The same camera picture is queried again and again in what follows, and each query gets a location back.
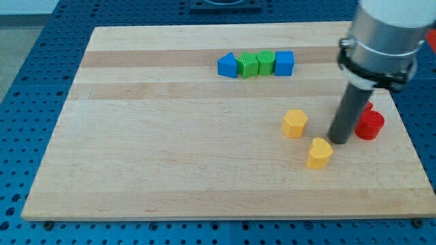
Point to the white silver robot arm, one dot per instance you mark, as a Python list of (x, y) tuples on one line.
[(381, 45)]

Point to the yellow hexagon block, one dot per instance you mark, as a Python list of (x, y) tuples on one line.
[(294, 123)]

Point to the wooden board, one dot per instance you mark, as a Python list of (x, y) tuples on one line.
[(151, 132)]

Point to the blue triangle block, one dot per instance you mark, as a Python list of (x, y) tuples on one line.
[(227, 66)]

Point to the green star block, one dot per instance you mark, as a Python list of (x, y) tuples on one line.
[(247, 64)]

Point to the green cylinder block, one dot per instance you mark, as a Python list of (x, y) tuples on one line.
[(266, 62)]

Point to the blue cube block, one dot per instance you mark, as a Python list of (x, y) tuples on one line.
[(284, 63)]

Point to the yellow heart block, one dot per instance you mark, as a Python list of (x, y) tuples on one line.
[(320, 154)]

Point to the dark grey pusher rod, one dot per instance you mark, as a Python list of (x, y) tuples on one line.
[(348, 113)]

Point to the red block behind rod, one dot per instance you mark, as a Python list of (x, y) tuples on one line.
[(368, 106)]

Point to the red cylinder block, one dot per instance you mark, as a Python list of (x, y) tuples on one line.
[(369, 125)]

